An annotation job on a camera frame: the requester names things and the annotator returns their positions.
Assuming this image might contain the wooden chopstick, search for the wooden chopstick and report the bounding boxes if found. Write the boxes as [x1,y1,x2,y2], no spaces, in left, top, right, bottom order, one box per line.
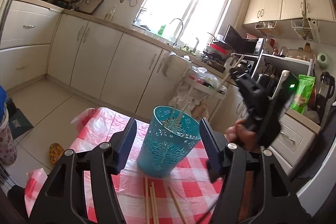
[168,186,188,224]
[168,97,179,129]
[173,102,190,131]
[145,177,150,224]
[215,55,245,92]
[150,181,159,224]

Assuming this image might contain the chrome kitchen faucet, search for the chrome kitchen faucet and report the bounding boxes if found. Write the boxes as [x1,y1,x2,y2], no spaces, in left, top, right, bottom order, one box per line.
[170,18,185,47]

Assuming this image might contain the person's right hand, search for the person's right hand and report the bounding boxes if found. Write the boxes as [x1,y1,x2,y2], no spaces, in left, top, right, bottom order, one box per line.
[224,119,260,152]

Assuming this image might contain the white thermos pot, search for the white thermos pot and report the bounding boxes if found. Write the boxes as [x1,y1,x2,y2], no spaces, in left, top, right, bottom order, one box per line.
[272,70,291,99]

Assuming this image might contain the teal perforated plastic bin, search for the teal perforated plastic bin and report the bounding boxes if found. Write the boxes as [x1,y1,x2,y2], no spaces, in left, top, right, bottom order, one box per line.
[137,106,201,178]

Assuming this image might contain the white rolling cart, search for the white rolling cart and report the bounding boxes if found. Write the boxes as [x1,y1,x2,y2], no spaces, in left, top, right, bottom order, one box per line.
[181,66,228,122]

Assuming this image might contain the green snack bag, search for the green snack bag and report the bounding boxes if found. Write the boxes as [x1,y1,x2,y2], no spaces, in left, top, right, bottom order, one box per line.
[290,75,315,114]

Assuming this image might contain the red white checkered tablecloth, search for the red white checkered tablecloth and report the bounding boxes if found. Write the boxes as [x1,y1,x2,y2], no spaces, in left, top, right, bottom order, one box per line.
[24,107,227,224]

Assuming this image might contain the black microwave oven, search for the black microwave oven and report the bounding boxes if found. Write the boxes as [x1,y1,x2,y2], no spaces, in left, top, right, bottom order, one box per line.
[223,24,264,56]

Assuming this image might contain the stack of pans and pots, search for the stack of pans and pots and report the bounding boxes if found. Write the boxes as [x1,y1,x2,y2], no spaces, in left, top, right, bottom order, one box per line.
[201,43,231,73]

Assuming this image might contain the white hanging trash bin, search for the white hanging trash bin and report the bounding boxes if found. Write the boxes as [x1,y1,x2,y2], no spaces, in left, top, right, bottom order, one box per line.
[162,52,191,82]

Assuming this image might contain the floral patterned bag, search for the floral patterned bag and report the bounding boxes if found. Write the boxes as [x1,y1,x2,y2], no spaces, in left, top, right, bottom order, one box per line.
[0,110,17,165]

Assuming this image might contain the green dish soap bottle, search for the green dish soap bottle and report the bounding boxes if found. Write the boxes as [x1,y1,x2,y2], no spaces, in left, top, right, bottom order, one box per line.
[157,25,166,36]

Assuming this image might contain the blue white bag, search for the blue white bag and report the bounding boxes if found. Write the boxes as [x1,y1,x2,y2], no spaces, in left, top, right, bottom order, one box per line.
[0,86,7,122]

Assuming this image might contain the clear plastic bottle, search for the clear plastic bottle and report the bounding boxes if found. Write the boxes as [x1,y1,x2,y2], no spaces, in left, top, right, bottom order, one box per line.
[104,5,116,22]

